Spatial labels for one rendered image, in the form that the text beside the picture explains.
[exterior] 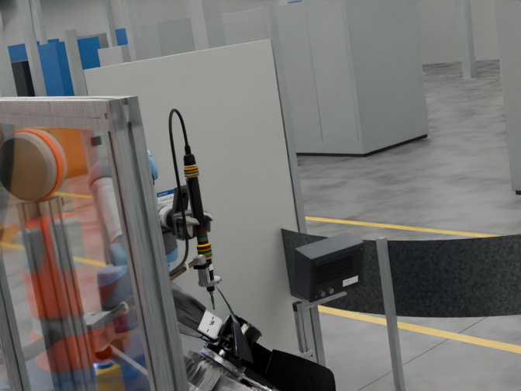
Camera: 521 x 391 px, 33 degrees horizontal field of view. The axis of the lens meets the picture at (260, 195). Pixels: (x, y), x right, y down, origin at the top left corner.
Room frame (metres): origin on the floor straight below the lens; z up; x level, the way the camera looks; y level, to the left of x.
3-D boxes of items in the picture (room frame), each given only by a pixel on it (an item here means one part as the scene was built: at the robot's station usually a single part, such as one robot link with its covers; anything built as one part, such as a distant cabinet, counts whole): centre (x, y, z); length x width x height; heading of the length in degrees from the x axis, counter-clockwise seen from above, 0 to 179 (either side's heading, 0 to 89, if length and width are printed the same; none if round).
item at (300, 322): (3.20, -0.08, 0.96); 0.03 x 0.03 x 0.20; 31
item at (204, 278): (2.61, 0.20, 1.40); 0.09 x 0.07 x 0.10; 156
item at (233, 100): (4.66, 0.30, 1.10); 1.21 x 0.05 x 2.20; 121
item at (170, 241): (2.85, 0.35, 1.44); 0.11 x 0.08 x 0.11; 109
